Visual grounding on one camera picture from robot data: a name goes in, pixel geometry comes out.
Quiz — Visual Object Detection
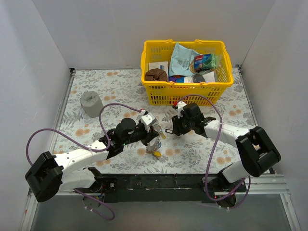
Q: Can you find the yellow key tag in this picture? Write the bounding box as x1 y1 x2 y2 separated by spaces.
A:
153 151 162 157

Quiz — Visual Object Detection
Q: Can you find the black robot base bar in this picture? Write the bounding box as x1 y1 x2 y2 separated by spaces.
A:
74 173 248 204

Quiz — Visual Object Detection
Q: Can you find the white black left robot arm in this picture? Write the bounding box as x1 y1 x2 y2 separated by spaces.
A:
25 115 160 202

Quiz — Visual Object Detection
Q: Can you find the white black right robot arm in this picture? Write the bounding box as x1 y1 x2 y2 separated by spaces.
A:
172 102 281 191

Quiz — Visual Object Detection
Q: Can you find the yellow plastic shopping basket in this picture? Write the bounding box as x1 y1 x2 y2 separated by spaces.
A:
141 39 234 106

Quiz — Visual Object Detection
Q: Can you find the floral patterned table mat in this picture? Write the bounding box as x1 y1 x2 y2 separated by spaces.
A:
48 68 270 174

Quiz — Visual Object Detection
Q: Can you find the white paper item in basket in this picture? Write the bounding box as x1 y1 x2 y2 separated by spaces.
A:
192 72 216 83

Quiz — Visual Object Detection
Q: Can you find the grey cylinder block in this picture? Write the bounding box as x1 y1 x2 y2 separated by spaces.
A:
80 91 103 118

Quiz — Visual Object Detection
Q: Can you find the brown round pouch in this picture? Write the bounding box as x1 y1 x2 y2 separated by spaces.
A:
145 68 168 82

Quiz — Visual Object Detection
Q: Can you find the light blue chips bag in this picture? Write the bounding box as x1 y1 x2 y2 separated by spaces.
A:
169 43 201 77

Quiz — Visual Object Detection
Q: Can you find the white box in basket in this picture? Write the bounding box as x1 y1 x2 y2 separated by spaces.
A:
148 61 168 73

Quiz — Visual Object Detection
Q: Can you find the green sponge pack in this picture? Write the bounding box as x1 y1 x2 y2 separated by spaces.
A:
193 53 218 72

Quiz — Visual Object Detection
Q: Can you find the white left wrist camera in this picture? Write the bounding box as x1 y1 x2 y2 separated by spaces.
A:
139 111 157 127

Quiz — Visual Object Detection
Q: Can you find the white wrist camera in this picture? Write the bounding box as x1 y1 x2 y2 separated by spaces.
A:
173 101 186 119
139 111 157 127

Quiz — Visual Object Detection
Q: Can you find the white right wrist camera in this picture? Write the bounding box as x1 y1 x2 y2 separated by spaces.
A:
173 101 186 119

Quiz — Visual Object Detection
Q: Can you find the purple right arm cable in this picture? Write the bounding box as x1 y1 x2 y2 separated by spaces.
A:
177 94 251 209

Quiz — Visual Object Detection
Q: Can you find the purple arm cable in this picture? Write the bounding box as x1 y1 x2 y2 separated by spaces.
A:
26 103 145 221
177 94 251 209

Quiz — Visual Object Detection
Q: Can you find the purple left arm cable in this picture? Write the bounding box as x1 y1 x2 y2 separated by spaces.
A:
26 103 145 221

